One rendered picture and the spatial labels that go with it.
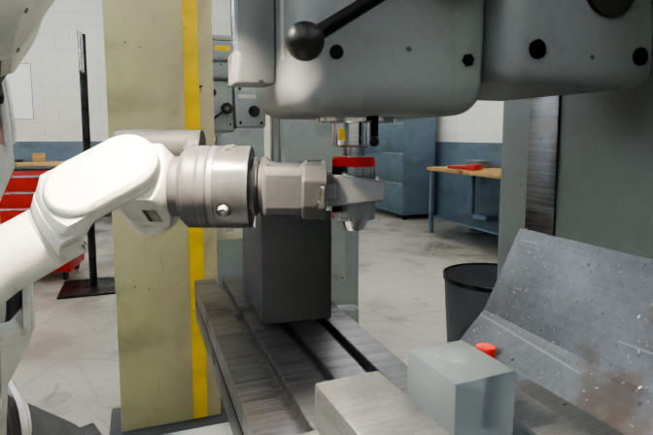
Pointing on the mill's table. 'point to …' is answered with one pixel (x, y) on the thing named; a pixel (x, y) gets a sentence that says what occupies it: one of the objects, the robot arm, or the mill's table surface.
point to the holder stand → (289, 268)
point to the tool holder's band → (354, 161)
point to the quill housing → (373, 38)
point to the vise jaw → (369, 409)
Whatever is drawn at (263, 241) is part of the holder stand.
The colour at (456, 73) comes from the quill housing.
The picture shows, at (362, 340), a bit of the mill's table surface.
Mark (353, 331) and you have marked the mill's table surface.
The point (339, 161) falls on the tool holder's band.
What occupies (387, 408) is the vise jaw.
